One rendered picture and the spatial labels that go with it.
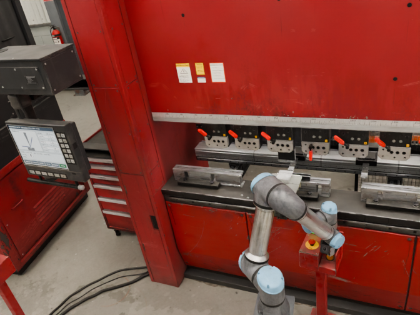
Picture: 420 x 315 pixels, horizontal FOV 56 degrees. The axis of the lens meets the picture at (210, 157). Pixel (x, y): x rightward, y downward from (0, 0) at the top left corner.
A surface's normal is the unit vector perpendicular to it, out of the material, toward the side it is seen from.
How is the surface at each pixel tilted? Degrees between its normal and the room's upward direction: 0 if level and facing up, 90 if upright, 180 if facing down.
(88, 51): 90
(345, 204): 0
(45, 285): 0
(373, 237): 90
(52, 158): 90
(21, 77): 90
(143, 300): 0
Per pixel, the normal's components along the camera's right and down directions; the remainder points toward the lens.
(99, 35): -0.38, 0.52
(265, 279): -0.09, -0.80
